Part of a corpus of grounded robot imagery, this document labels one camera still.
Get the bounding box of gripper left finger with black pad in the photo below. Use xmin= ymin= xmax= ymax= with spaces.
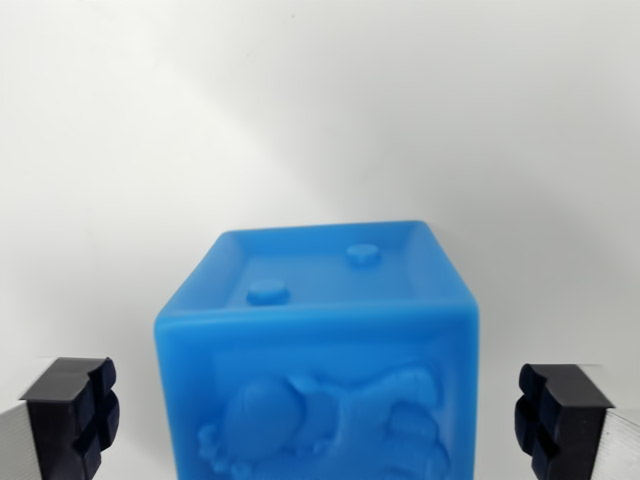
xmin=0 ymin=356 xmax=121 ymax=480

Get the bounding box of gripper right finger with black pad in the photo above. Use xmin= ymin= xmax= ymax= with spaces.
xmin=514 ymin=363 xmax=640 ymax=480

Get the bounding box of blue embossed soft cube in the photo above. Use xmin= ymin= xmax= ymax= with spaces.
xmin=153 ymin=218 xmax=480 ymax=480

